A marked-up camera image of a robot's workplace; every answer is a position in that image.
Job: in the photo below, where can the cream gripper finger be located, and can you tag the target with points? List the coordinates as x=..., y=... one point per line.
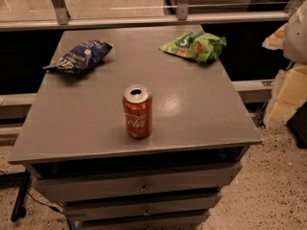
x=289, y=93
x=276, y=40

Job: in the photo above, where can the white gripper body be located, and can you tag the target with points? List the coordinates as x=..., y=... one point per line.
x=296, y=37

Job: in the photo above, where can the red coke can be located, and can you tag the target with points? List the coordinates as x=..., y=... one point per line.
x=138, y=111

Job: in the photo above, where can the green rice chip bag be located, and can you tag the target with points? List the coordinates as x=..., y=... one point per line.
x=197, y=46

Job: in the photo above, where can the blue chip bag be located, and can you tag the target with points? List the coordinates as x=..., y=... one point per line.
x=82, y=57

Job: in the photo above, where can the bottom grey drawer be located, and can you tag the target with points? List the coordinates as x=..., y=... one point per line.
x=147, y=223

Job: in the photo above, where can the grey drawer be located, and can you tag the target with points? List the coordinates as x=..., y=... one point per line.
x=147, y=223
x=142, y=205
x=108, y=185

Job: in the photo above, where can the grey drawer cabinet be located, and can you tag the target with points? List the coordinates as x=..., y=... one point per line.
x=144, y=141

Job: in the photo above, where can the middle grey drawer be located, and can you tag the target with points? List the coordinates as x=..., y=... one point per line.
x=142, y=205

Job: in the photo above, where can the top grey drawer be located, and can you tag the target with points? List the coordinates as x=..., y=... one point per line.
x=108, y=185

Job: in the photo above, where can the black floor stand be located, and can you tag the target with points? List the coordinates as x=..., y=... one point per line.
x=21, y=180

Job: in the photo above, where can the metal glass railing frame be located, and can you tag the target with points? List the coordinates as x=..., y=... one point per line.
x=29, y=15

